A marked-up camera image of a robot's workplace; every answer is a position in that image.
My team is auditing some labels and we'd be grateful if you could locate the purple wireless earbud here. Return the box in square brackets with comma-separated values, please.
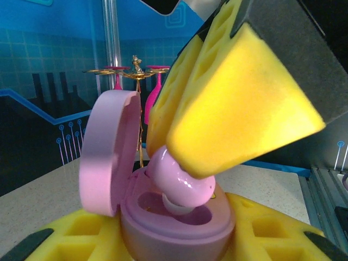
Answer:
[149, 145, 217, 217]

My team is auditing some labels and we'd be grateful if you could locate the blue table edge strip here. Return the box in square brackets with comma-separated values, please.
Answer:
[243, 159, 311, 178]

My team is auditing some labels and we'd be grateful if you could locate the gold wire glass rack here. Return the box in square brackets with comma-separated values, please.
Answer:
[82, 54, 171, 169]

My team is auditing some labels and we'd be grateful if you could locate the aluminium frame rail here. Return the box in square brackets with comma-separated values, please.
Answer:
[297, 165, 348, 245]

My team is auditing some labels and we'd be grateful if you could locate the aluminium frame post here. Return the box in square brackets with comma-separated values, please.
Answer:
[102, 0, 122, 93]

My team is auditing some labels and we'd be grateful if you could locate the pink earbud charging case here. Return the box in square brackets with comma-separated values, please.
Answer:
[78, 90, 237, 261]

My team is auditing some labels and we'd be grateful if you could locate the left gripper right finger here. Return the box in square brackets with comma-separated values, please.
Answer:
[222, 192, 348, 261]

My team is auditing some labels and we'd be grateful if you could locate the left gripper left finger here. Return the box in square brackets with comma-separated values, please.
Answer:
[0, 208, 136, 261]

